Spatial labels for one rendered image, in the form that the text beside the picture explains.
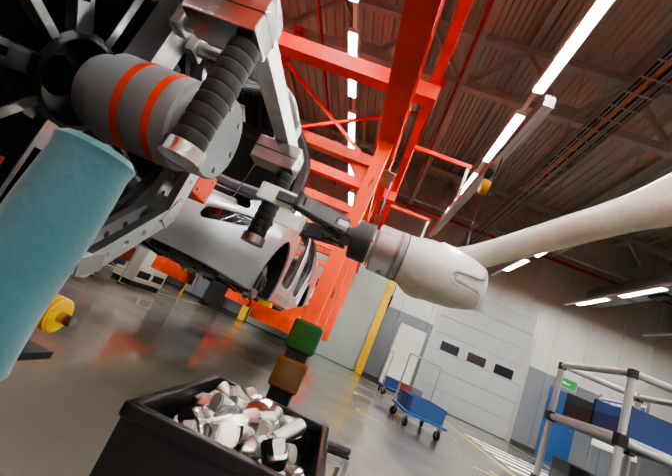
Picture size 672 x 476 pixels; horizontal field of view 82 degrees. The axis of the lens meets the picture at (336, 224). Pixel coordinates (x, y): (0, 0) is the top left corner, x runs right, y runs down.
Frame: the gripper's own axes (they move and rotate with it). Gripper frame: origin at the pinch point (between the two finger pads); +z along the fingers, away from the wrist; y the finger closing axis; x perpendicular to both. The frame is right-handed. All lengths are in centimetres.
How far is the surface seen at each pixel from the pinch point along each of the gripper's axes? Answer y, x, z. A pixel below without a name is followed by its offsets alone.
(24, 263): -32.3, -23.2, 9.3
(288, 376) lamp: -17.0, -24.2, -17.2
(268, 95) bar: -16.6, 11.8, 3.4
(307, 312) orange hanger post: 341, -4, 18
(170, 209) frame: 6.1, -7.7, 20.6
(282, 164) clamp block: -2.5, 7.3, 0.9
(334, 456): 82, -53, -35
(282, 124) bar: -9.0, 11.8, 2.1
